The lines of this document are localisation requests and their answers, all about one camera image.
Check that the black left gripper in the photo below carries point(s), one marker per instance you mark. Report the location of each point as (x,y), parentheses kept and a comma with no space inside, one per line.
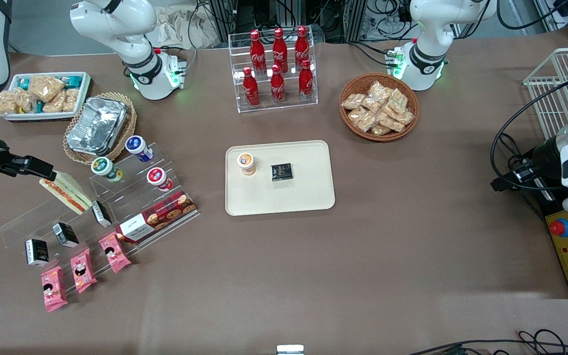
(543,157)

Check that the plastic triangle sandwich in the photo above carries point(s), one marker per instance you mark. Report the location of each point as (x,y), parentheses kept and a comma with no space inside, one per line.
(67,193)

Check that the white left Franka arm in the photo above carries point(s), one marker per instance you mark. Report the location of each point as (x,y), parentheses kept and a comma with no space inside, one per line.
(432,29)

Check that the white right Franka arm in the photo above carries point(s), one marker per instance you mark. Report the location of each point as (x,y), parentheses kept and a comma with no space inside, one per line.
(141,29)

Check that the white rectangular snack tray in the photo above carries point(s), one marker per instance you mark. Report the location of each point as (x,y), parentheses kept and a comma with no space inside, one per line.
(84,93)

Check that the beige plastic serving tray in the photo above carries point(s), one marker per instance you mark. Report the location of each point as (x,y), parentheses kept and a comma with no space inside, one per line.
(294,197)

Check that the clear acrylic stepped stand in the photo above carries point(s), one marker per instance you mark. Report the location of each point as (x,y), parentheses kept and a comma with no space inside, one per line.
(22,224)

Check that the rice cracker clear packet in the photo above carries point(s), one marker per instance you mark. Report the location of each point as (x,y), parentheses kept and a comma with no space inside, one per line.
(25,101)
(46,87)
(5,104)
(55,104)
(71,99)

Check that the small black white-side box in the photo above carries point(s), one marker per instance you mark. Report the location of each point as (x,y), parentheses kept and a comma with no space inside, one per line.
(37,252)
(65,234)
(100,213)

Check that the green lid yogurt cup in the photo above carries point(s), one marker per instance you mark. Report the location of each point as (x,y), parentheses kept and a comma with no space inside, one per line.
(105,168)

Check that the silver foil container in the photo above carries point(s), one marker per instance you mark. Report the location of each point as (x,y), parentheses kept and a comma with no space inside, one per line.
(96,124)

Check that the oval tan wicker basket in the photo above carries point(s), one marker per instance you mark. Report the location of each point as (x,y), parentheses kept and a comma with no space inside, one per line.
(128,125)

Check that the blue lid yogurt cup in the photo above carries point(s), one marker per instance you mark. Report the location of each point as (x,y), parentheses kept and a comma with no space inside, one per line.
(138,148)

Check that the pink cartoon snack pack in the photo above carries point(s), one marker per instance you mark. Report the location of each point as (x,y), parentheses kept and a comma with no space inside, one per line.
(83,270)
(114,252)
(53,289)

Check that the crispy snack clear packet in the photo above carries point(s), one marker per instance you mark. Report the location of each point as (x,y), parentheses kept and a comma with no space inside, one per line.
(396,121)
(380,130)
(363,120)
(352,101)
(398,100)
(372,105)
(377,90)

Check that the red lid yogurt cup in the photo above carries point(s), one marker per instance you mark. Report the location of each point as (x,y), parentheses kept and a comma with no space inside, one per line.
(159,178)

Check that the red tartan cookie box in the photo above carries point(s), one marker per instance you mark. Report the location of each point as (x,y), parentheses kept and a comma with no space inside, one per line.
(158,216)

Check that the round brown wicker basket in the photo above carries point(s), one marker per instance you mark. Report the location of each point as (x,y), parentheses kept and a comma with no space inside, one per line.
(350,84)

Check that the crumpled beige cloth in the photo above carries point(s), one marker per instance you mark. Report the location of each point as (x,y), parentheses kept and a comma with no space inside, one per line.
(180,27)

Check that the orange lid yogurt cup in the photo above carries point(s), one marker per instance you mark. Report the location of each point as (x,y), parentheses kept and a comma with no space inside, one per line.
(246,163)

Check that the clear acrylic bottle rack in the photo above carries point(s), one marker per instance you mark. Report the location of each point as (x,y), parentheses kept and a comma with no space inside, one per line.
(237,101)

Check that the red cola bottle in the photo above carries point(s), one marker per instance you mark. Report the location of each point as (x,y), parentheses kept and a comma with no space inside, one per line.
(302,47)
(257,52)
(279,48)
(251,88)
(306,81)
(277,85)

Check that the small black gold-print box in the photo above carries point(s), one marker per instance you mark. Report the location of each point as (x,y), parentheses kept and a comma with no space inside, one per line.
(281,171)

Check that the small white edge device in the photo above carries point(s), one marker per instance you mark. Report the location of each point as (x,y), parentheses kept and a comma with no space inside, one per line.
(290,349)

